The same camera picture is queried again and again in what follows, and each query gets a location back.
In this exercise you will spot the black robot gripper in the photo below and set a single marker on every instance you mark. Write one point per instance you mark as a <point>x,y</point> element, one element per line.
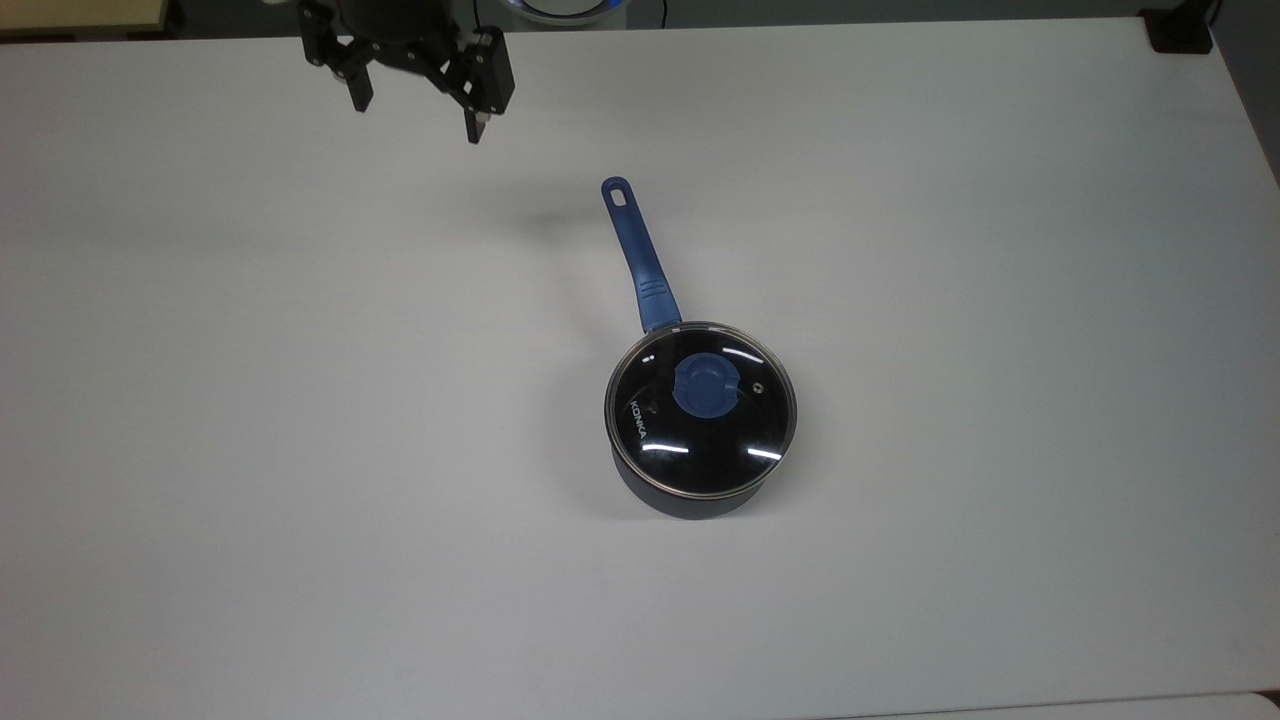
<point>400,25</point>

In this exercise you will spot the glass lid with blue knob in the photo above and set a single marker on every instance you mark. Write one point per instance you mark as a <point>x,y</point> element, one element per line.
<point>706,387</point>

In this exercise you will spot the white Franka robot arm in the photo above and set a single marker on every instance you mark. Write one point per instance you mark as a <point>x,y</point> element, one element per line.
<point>565,8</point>

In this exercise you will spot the wooden board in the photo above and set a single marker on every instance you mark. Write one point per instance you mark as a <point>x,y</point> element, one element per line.
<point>80,15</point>

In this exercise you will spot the black clamp camera pole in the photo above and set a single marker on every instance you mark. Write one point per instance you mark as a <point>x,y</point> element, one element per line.
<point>1180,30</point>

